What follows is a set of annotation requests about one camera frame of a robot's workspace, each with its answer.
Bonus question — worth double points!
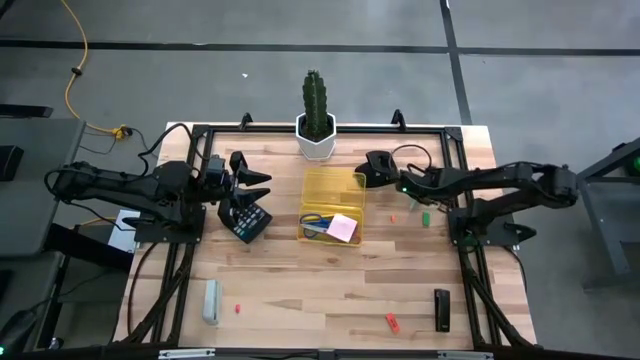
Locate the scissors with plastic handles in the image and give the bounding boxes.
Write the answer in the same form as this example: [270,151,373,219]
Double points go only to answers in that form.
[298,213,335,239]

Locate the pink sticky notepad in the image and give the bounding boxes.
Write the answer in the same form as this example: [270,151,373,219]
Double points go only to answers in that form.
[325,213,359,244]

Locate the grey metal table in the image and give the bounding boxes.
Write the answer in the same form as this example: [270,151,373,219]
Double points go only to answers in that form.
[577,137,640,291]

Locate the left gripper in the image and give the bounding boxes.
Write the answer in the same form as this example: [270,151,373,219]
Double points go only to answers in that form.
[202,151,274,205]

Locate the grey desk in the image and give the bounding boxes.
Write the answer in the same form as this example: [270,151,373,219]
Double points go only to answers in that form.
[0,117,86,259]

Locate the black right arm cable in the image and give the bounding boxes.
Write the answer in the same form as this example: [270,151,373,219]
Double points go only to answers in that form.
[389,143,434,174]

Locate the black keyboard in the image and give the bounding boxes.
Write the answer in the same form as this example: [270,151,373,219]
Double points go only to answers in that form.
[0,144,25,182]

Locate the black desk calculator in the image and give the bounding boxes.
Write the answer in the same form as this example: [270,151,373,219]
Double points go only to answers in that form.
[218,198,274,245]

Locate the black aluminium table frame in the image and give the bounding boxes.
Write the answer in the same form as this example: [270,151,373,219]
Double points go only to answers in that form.
[112,122,539,360]

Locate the black stapler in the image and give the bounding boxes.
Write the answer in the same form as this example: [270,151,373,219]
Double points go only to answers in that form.
[433,288,452,333]

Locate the yellow transparent pencil case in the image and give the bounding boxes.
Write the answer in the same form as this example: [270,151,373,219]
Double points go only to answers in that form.
[297,167,367,247]

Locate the white stapler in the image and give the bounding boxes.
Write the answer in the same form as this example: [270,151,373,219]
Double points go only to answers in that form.
[201,278,224,326]

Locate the green cactus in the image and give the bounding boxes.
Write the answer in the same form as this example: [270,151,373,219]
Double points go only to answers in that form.
[301,69,331,142]

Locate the black device with green lights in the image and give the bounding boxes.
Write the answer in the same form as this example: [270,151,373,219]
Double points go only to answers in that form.
[0,308,41,357]

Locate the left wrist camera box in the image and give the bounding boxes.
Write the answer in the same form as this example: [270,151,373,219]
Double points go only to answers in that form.
[205,156,230,176]

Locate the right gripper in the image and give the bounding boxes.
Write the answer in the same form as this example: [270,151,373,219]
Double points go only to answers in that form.
[355,167,434,200]

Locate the silver frame bracket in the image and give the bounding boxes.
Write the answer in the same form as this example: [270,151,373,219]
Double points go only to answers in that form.
[437,350,495,360]
[158,348,216,360]

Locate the white hexagonal plant pot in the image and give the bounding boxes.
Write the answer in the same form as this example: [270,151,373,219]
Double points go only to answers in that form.
[294,111,337,161]

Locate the yellow extension cable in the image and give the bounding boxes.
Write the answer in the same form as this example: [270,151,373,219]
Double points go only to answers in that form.
[59,0,132,140]

